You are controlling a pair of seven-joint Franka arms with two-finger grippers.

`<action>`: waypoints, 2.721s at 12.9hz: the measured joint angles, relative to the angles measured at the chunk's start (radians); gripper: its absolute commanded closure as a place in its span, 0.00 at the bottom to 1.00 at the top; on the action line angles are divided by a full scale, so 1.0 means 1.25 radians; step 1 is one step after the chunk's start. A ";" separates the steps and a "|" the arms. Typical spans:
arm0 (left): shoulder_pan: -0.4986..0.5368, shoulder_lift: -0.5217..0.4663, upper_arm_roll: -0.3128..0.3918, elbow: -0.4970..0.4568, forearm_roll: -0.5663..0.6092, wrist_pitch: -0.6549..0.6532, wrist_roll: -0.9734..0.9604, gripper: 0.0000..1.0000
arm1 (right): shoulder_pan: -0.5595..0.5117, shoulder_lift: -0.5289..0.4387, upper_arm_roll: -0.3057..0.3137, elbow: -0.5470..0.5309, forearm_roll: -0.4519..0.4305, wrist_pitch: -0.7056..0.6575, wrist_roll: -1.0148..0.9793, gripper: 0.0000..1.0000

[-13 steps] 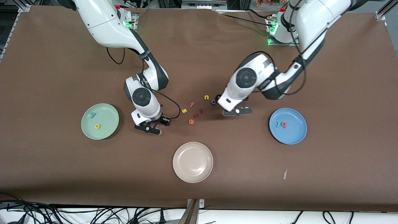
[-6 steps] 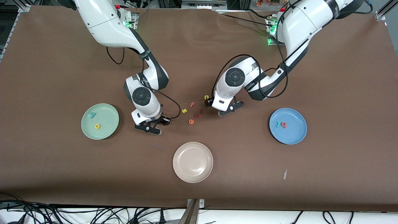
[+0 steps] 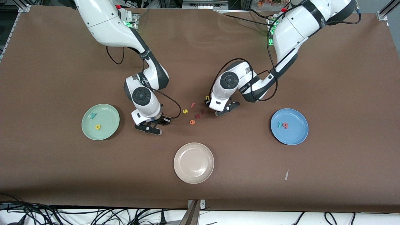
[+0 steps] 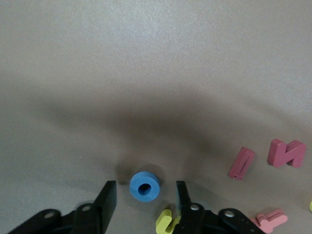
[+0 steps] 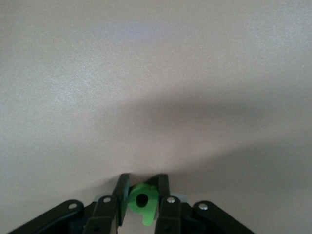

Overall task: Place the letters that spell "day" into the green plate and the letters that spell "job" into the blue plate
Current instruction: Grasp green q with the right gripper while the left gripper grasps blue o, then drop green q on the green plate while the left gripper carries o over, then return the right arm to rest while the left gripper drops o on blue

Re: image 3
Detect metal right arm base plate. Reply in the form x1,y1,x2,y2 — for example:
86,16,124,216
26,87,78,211
123,12,139,28

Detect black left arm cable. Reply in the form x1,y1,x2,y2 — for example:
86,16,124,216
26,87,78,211
210,6,361,102

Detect grey power strip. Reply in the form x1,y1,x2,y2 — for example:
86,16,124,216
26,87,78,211
183,0,228,9

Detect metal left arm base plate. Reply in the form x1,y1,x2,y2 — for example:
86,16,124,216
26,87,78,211
267,16,277,46

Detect light green plate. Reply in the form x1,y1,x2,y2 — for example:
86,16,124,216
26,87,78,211
81,104,120,141

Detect aluminium frame profile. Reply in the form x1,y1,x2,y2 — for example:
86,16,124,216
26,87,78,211
377,0,400,21
0,4,32,61

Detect grey metal bracket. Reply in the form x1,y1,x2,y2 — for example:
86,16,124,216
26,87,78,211
187,199,206,210

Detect brown camera mount bar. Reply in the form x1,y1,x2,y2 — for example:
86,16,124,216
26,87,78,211
179,200,200,225

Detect black table cable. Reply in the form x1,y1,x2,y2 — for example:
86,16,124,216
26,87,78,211
219,9,274,27

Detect tangled black floor cables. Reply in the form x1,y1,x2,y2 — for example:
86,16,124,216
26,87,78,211
0,194,188,225

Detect beige plate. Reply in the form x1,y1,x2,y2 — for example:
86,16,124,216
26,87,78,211
173,142,215,184

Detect blue plate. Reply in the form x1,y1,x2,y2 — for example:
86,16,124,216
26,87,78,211
270,108,309,146

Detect brown table cover sheet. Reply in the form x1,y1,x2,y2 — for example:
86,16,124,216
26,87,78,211
0,6,400,213

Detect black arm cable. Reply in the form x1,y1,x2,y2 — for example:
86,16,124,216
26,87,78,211
106,47,182,120
210,6,361,102

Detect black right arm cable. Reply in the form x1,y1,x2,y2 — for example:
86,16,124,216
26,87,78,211
106,47,182,120

